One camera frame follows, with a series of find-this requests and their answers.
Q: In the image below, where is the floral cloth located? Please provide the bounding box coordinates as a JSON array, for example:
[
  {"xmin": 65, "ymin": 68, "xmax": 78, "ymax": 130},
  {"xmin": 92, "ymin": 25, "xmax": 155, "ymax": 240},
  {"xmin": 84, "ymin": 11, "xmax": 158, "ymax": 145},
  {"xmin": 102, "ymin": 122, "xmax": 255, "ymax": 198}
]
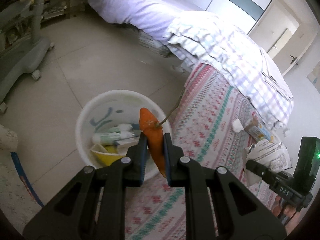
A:
[{"xmin": 0, "ymin": 125, "xmax": 43, "ymax": 220}]

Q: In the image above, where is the wall poster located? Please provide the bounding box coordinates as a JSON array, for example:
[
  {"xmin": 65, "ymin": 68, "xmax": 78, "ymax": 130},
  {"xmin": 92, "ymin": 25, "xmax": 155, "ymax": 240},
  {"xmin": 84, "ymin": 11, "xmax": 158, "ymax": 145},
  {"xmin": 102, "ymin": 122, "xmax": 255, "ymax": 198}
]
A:
[{"xmin": 307, "ymin": 66, "xmax": 320, "ymax": 93}]

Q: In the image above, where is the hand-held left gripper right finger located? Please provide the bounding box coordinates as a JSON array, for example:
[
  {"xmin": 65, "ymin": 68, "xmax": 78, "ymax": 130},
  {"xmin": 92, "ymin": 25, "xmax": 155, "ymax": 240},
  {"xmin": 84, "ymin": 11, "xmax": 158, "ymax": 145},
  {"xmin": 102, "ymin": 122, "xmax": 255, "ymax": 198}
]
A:
[{"xmin": 162, "ymin": 132, "xmax": 288, "ymax": 240}]

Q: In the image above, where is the patterned bedsheet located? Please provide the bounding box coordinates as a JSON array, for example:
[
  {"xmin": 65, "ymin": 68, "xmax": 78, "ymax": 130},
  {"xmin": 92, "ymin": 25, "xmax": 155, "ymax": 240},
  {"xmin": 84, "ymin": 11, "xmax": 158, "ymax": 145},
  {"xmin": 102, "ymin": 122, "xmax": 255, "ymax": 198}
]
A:
[{"xmin": 125, "ymin": 61, "xmax": 300, "ymax": 240}]

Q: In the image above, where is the person's right hand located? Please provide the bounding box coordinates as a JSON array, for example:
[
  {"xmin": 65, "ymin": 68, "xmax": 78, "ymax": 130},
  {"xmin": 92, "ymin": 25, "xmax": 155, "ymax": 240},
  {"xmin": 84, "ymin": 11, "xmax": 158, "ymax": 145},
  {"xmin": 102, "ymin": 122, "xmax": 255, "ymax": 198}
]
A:
[{"xmin": 274, "ymin": 196, "xmax": 300, "ymax": 224}]

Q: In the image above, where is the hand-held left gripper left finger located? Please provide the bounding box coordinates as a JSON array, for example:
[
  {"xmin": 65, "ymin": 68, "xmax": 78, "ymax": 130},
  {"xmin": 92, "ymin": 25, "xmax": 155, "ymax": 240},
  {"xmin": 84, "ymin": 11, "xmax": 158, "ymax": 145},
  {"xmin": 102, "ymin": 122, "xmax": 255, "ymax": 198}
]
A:
[{"xmin": 22, "ymin": 132, "xmax": 148, "ymax": 240}]

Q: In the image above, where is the folded newspaper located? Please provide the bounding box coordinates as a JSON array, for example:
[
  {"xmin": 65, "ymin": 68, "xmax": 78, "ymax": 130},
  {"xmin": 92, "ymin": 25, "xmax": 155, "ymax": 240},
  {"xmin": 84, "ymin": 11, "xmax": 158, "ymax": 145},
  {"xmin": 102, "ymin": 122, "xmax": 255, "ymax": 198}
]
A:
[{"xmin": 260, "ymin": 50, "xmax": 294, "ymax": 99}]

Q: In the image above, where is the white door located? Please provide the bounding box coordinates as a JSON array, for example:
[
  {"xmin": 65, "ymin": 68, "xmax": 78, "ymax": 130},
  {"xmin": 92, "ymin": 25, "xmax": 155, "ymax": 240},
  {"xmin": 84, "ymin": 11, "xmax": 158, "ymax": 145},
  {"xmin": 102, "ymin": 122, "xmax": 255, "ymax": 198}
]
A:
[{"xmin": 282, "ymin": 17, "xmax": 320, "ymax": 75}]

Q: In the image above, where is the stack of papers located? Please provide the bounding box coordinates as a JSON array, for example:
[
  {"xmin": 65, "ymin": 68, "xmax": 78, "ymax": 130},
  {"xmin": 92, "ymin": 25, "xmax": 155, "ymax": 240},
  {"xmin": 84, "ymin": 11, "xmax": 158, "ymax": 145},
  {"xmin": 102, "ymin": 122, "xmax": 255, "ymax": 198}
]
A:
[{"xmin": 139, "ymin": 29, "xmax": 173, "ymax": 57}]

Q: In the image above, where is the white blue yellow carton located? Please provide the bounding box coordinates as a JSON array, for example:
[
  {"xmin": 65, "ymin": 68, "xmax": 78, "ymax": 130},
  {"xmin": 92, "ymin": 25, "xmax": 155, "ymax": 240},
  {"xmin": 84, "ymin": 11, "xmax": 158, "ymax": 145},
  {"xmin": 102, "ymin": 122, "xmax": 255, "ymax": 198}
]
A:
[{"xmin": 244, "ymin": 116, "xmax": 274, "ymax": 142}]

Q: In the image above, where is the purple bed sheet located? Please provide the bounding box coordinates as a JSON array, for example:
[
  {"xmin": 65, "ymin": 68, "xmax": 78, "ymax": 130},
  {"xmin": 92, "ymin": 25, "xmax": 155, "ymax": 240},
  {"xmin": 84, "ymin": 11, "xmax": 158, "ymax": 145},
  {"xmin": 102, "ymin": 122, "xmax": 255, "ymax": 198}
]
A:
[{"xmin": 79, "ymin": 0, "xmax": 208, "ymax": 43}]

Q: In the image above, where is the yellow padded envelope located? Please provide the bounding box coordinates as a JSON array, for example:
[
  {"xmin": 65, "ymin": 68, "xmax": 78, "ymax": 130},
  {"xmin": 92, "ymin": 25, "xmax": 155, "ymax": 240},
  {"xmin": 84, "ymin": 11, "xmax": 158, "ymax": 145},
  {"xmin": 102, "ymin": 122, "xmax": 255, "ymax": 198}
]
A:
[{"xmin": 91, "ymin": 145, "xmax": 125, "ymax": 167}]

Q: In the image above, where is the blue white leaflet packet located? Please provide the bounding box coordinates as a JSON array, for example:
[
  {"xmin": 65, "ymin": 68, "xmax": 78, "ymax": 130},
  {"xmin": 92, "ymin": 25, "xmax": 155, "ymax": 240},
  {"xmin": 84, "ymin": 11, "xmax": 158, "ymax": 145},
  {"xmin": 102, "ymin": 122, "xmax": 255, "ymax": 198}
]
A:
[{"xmin": 244, "ymin": 140, "xmax": 293, "ymax": 188}]

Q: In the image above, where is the blue strip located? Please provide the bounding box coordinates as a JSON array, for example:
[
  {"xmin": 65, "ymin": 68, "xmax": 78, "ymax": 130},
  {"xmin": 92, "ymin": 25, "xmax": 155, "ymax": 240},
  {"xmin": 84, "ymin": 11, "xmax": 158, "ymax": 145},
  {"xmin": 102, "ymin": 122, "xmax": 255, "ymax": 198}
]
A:
[{"xmin": 10, "ymin": 151, "xmax": 44, "ymax": 208}]

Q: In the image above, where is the checked quilt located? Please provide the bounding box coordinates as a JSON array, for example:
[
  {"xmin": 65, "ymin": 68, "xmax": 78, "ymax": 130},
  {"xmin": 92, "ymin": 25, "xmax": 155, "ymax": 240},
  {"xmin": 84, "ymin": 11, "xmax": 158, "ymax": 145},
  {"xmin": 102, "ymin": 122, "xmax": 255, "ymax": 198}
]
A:
[{"xmin": 166, "ymin": 11, "xmax": 294, "ymax": 130}]

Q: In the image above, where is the orange carrot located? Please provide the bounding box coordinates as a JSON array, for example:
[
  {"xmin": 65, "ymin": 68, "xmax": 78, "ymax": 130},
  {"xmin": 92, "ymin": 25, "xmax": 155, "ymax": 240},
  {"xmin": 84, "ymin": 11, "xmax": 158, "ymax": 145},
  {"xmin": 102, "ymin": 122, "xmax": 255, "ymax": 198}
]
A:
[{"xmin": 139, "ymin": 87, "xmax": 185, "ymax": 179}]

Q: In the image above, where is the grey rolling stand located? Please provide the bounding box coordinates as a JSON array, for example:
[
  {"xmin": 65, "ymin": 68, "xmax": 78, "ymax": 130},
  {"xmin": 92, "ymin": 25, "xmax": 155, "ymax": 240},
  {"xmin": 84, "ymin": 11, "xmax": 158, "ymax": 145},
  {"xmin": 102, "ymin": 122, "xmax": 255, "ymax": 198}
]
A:
[{"xmin": 0, "ymin": 0, "xmax": 54, "ymax": 113}]

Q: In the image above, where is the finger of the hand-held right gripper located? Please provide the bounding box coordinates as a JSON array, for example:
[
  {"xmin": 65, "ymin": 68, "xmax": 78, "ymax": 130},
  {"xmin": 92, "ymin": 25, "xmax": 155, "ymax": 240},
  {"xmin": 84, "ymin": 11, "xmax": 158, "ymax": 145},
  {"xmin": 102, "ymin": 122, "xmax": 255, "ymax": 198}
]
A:
[{"xmin": 245, "ymin": 159, "xmax": 298, "ymax": 202}]

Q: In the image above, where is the white teal wardrobe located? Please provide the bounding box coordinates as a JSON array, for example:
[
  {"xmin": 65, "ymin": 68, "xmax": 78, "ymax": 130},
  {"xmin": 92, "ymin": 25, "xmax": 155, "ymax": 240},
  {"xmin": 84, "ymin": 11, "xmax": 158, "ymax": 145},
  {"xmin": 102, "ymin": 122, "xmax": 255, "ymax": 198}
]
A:
[{"xmin": 175, "ymin": 0, "xmax": 280, "ymax": 34}]

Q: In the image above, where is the white plastic bin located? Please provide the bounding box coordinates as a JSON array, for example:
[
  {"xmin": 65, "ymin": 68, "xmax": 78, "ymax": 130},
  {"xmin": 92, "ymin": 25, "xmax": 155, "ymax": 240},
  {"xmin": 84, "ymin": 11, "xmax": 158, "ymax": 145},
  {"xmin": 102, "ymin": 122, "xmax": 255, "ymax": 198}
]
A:
[{"xmin": 75, "ymin": 89, "xmax": 173, "ymax": 183}]

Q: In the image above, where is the wooden nightstand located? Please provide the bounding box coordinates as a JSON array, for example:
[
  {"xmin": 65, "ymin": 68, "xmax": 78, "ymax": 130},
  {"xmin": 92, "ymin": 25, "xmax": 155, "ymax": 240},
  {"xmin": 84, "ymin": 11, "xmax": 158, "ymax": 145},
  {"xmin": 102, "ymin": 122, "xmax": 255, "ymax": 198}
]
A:
[{"xmin": 41, "ymin": 0, "xmax": 73, "ymax": 22}]

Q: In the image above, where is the white crumpled tissue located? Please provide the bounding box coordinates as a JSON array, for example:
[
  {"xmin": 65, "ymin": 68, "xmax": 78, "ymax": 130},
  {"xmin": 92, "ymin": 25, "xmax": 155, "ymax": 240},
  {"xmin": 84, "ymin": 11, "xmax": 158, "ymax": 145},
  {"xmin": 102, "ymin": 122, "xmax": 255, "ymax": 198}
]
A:
[{"xmin": 232, "ymin": 119, "xmax": 244, "ymax": 132}]

